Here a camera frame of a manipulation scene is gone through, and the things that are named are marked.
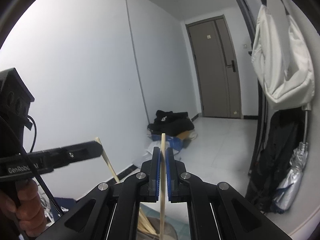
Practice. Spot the silver folded umbrella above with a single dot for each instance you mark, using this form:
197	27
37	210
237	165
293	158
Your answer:
292	180

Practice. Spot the grey brown door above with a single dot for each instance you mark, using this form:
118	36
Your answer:
216	67

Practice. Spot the pile of wooden chopsticks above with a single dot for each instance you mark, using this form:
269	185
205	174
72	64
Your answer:
145	222

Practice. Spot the wooden chopstick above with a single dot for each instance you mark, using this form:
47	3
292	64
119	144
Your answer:
163	155
110	162

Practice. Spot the dark blue cloth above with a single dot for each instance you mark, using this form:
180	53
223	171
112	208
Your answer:
65	203

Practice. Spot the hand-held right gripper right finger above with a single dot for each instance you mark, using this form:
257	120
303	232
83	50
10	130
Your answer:
168	175

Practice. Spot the person's left hand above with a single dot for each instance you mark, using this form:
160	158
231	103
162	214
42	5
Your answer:
31	210

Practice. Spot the pile of black clothes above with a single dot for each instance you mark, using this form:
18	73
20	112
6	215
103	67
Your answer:
172	123

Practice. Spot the black metal rack frame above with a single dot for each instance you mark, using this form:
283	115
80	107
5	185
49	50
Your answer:
257	105

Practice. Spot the white hanging bag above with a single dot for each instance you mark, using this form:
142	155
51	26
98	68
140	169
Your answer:
282	62

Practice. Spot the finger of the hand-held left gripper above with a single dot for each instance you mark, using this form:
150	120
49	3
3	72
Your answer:
75	152

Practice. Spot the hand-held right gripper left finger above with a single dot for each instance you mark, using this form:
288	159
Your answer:
157	175

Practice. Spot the cardboard box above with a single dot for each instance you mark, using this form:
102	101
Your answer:
186	136

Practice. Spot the teal checked tablecloth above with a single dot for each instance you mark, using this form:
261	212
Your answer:
182	235

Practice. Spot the white grey utensil holder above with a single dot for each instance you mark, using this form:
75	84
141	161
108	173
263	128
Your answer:
170	232

